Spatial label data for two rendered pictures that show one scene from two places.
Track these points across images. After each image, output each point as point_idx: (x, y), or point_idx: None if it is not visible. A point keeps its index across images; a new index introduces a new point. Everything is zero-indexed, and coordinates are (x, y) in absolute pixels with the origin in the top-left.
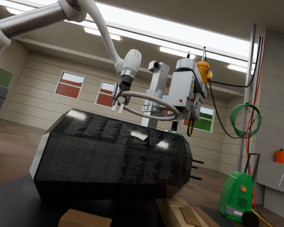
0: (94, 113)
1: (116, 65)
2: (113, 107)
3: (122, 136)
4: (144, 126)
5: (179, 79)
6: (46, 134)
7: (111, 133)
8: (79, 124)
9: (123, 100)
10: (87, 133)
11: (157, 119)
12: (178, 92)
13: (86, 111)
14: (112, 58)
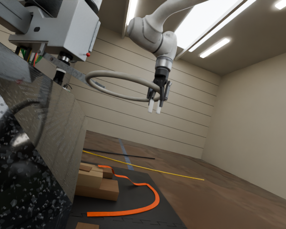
0: (19, 56)
1: (160, 33)
2: (159, 109)
3: (76, 118)
4: (63, 88)
5: (86, 18)
6: None
7: (71, 117)
8: (50, 117)
9: (152, 95)
10: (73, 137)
11: (98, 89)
12: (81, 37)
13: (2, 44)
14: (165, 17)
